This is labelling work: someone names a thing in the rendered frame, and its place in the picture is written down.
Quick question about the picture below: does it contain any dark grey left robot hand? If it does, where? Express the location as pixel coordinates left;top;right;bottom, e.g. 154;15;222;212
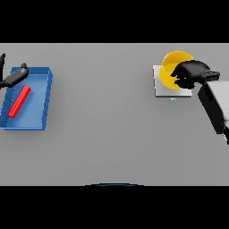
0;53;30;89

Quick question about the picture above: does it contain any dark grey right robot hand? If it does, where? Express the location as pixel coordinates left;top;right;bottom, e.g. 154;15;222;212
169;60;221;90

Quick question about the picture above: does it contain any yellow bowl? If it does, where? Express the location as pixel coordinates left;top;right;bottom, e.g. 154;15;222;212
158;50;195;90

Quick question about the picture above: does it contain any red beaker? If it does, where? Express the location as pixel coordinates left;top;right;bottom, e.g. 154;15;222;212
7;85;32;119

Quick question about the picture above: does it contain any pale square measuring scale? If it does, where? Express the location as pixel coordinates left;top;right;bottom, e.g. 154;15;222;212
152;64;193;98

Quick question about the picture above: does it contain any blue tray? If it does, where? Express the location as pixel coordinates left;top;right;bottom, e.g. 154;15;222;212
0;66;54;131

